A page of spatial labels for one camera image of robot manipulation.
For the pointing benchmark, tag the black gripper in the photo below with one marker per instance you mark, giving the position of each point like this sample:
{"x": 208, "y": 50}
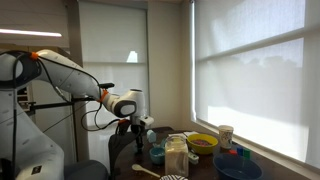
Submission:
{"x": 140, "y": 125}

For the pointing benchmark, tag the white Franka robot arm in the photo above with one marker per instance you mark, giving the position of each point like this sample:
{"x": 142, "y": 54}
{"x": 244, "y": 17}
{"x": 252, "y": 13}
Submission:
{"x": 66, "y": 76}

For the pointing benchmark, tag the large teal measuring cup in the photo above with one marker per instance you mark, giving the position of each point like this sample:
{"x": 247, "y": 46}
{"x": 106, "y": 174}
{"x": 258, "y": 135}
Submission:
{"x": 156, "y": 158}

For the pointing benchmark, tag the white plastic spoon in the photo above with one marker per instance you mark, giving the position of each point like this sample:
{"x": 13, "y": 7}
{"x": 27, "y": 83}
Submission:
{"x": 137, "y": 167}

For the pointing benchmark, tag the black chair back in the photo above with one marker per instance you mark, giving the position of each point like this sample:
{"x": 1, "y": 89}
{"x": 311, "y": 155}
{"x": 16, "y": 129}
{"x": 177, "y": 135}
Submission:
{"x": 118, "y": 156}

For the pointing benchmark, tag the glass jar of rice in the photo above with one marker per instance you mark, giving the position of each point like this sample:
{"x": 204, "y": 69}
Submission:
{"x": 176, "y": 160}

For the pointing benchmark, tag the white paper sheet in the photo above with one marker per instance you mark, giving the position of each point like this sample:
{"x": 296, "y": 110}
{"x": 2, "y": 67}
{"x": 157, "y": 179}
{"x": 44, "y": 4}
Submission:
{"x": 180, "y": 135}

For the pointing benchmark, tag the blue patterned paper plate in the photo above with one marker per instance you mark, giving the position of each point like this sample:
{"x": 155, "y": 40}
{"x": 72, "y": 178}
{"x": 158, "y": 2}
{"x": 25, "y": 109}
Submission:
{"x": 173, "y": 178}

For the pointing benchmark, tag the white green scrub brush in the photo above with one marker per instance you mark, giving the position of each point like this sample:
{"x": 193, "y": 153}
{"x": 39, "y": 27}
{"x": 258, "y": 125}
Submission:
{"x": 193, "y": 158}

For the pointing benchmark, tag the grey padded seat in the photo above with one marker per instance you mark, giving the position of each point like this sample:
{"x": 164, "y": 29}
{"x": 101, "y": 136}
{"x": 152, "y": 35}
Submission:
{"x": 85, "y": 171}

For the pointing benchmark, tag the yellow bowl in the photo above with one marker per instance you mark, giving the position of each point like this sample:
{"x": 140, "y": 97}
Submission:
{"x": 203, "y": 150}

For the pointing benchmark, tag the white printed paper cup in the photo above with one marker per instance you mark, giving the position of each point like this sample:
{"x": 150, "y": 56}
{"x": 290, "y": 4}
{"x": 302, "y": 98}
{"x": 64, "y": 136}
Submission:
{"x": 226, "y": 136}

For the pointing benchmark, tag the red block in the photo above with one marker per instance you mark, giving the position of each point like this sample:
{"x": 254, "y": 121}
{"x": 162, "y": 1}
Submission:
{"x": 232, "y": 152}

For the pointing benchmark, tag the black stand bar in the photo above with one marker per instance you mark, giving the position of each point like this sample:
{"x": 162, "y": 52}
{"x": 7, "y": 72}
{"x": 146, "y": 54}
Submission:
{"x": 50, "y": 105}

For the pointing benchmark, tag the dark blue bowl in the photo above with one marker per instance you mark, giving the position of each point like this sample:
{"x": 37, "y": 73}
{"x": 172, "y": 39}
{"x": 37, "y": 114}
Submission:
{"x": 236, "y": 170}

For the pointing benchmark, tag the blue block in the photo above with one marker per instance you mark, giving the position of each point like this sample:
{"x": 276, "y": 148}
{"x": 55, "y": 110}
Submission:
{"x": 240, "y": 151}

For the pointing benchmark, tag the narrow white roller blind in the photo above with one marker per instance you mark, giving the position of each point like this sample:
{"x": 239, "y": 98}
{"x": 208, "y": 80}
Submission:
{"x": 113, "y": 40}

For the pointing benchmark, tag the green block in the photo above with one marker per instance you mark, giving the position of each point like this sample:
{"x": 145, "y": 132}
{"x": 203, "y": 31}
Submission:
{"x": 246, "y": 153}

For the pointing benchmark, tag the large white roller blind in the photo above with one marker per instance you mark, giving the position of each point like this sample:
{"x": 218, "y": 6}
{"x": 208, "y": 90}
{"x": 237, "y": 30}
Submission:
{"x": 253, "y": 83}

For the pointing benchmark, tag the ceiling strip light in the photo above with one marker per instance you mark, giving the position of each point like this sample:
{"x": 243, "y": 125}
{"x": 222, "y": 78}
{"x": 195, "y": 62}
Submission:
{"x": 30, "y": 32}

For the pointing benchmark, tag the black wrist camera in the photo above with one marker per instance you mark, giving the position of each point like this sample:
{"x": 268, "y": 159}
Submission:
{"x": 122, "y": 128}

